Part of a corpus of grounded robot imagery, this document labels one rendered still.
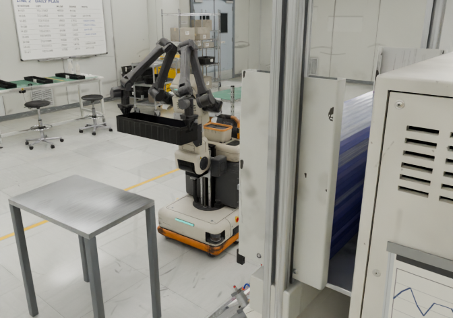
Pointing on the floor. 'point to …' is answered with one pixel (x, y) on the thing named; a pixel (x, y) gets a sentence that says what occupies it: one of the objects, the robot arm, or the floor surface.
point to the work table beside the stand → (84, 228)
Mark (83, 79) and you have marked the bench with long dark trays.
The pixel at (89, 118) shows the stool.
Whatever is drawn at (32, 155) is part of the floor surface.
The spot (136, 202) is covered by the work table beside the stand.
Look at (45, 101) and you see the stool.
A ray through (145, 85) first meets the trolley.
